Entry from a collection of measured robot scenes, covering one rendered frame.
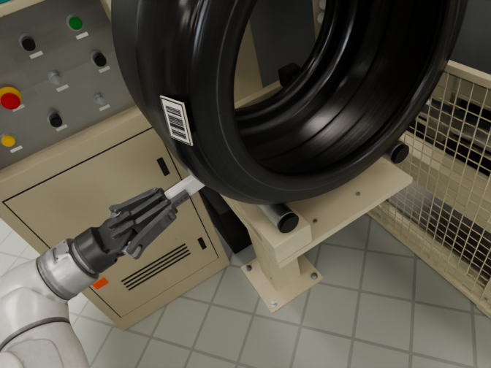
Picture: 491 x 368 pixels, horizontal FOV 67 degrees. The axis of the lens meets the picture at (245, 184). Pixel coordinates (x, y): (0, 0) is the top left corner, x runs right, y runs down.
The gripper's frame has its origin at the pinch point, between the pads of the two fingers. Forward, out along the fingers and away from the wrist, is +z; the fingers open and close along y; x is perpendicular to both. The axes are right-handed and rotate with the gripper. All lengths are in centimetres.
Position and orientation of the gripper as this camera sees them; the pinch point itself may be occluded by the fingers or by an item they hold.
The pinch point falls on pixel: (185, 188)
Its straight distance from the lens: 66.6
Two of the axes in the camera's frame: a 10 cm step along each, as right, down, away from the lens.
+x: 3.1, 6.2, 7.2
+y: -4.9, -5.4, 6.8
